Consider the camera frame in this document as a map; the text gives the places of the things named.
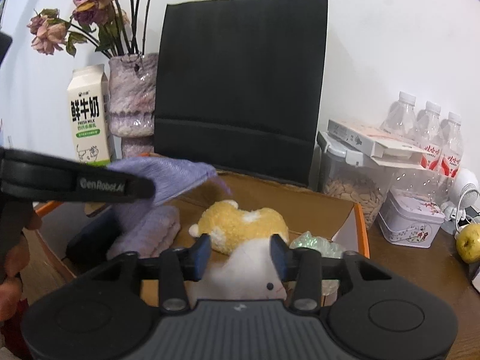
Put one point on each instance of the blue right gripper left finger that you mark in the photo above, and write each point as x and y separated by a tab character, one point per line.
200	254

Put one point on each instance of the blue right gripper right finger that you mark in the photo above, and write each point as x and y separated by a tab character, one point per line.
280	255

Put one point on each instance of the yellow white plush toy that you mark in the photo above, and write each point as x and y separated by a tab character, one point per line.
244	237

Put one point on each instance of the lavender woven fabric pouch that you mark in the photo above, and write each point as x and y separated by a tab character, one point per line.
171	177

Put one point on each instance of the person left hand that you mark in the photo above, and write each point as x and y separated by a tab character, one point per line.
12	287

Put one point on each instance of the folded lavender fluffy towel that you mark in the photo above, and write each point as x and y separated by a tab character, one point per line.
150	235

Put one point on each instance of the orange pumpkin cardboard box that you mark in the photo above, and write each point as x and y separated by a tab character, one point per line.
336	222

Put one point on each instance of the clear seed storage container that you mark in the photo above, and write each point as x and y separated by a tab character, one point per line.
347	174

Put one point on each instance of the white green milk carton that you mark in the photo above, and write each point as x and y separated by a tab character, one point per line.
88	96

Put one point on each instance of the white floral tin box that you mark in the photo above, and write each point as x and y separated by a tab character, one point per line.
409	220

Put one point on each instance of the purple textured vase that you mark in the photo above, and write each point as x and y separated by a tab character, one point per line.
132	89

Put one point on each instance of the white flat cardboard box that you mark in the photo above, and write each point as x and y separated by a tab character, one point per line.
383	148

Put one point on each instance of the black paper shopping bag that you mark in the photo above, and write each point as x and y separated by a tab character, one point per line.
238	85

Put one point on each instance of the clear plastic water bottle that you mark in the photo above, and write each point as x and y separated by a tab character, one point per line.
428	135
401	118
453	148

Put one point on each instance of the yellow green pear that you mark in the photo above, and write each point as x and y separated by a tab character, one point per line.
467	243

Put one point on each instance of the dried pink rose bouquet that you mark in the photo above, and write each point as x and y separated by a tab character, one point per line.
114	27

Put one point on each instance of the white round desk gadget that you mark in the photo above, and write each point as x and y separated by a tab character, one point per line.
464	180

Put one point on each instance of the white charger with cables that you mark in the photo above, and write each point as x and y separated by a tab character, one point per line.
468	219

